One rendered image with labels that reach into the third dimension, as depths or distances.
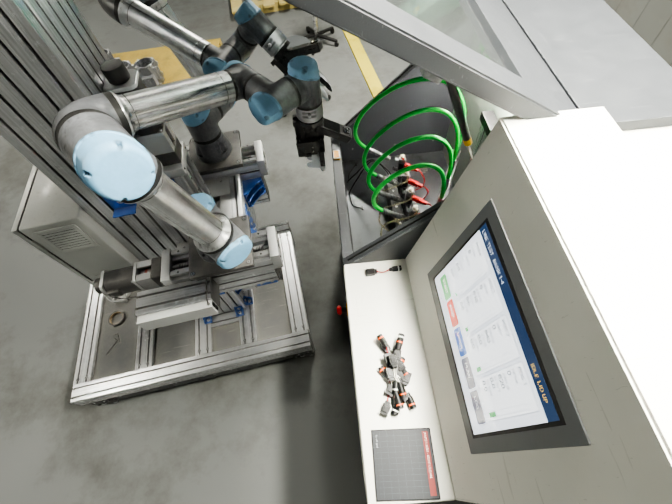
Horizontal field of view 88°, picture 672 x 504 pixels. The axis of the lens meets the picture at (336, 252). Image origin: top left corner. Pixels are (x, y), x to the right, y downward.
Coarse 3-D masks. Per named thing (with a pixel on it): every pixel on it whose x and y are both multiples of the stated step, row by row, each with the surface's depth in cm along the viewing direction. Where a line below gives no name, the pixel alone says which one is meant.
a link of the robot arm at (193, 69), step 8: (144, 0) 111; (152, 0) 112; (160, 0) 113; (152, 8) 113; (160, 8) 115; (168, 8) 117; (168, 16) 117; (176, 16) 120; (176, 56) 126; (184, 64) 128; (192, 64) 127; (192, 72) 129; (200, 72) 130; (232, 104) 142; (224, 112) 138
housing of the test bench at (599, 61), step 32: (512, 0) 107; (544, 0) 106; (576, 0) 105; (544, 32) 97; (576, 32) 96; (608, 32) 95; (576, 64) 89; (608, 64) 88; (640, 64) 87; (576, 96) 82; (608, 96) 82; (640, 96) 81; (640, 128) 79
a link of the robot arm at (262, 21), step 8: (248, 0) 102; (240, 8) 101; (248, 8) 102; (256, 8) 103; (240, 16) 103; (248, 16) 102; (256, 16) 103; (264, 16) 104; (240, 24) 105; (248, 24) 104; (256, 24) 104; (264, 24) 104; (272, 24) 106; (240, 32) 107; (248, 32) 106; (256, 32) 105; (264, 32) 105; (272, 32) 105; (248, 40) 108; (256, 40) 107; (264, 40) 106
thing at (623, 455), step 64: (512, 128) 71; (576, 128) 70; (512, 192) 69; (576, 192) 62; (640, 192) 61; (576, 256) 55; (640, 256) 54; (576, 320) 54; (640, 320) 49; (448, 384) 91; (576, 384) 53; (640, 384) 45; (448, 448) 90; (576, 448) 53; (640, 448) 44
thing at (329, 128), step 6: (324, 120) 99; (330, 120) 100; (318, 126) 97; (324, 126) 98; (330, 126) 99; (336, 126) 100; (342, 126) 102; (318, 132) 99; (324, 132) 99; (330, 132) 99; (336, 132) 99; (342, 132) 100; (348, 132) 101; (336, 138) 101; (342, 138) 101; (348, 138) 101
